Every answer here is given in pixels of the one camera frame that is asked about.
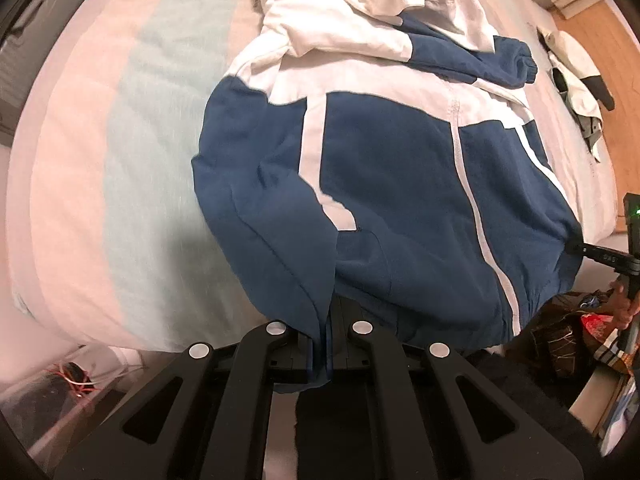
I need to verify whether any colourful patterned clothing pile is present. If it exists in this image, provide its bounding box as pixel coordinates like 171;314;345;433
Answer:
514;288;640;456

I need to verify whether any grey hard-shell suitcase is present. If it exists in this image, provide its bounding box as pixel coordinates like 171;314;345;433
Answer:
1;0;84;148

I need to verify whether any white and black garment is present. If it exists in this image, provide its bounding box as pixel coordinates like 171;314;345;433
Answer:
537;28;615;162

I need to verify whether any blue and white hooded jacket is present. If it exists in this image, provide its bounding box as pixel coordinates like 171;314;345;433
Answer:
191;0;586;394

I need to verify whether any striped pastel bed sheet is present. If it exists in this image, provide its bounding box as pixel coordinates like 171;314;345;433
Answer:
6;0;617;351

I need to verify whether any person's right hand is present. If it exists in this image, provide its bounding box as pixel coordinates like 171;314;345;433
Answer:
608;281;640;330

